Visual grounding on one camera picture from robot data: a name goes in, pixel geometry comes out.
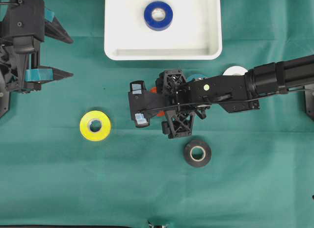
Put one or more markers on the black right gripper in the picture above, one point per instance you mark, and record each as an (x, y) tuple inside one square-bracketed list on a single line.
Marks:
[(16, 57)]

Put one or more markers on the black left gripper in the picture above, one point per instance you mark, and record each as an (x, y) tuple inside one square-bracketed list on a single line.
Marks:
[(179, 121)]

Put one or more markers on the red tape roll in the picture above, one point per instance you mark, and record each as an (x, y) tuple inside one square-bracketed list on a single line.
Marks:
[(161, 113)]

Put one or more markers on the blue tape roll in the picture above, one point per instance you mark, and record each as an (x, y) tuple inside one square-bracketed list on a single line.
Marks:
[(158, 15)]

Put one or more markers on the black tape roll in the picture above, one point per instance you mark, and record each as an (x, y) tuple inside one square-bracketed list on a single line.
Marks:
[(197, 153)]

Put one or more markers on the teal tape roll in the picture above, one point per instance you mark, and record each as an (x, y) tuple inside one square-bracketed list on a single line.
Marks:
[(196, 77)]

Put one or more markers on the white tape roll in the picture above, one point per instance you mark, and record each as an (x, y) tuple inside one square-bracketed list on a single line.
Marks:
[(235, 71)]

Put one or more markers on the white plastic case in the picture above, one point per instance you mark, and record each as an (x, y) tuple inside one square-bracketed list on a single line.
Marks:
[(194, 34)]

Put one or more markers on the yellow tape roll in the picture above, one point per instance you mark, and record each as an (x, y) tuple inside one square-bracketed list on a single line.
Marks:
[(95, 126)]

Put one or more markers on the green table cloth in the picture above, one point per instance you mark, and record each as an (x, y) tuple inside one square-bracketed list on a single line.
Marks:
[(261, 174)]

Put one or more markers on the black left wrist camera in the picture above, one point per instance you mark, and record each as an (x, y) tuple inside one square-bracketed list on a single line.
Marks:
[(144, 104)]

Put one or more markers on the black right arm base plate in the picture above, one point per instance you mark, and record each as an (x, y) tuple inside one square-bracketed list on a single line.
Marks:
[(4, 102)]

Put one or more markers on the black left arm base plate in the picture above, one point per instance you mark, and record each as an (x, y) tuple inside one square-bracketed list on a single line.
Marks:
[(309, 101)]

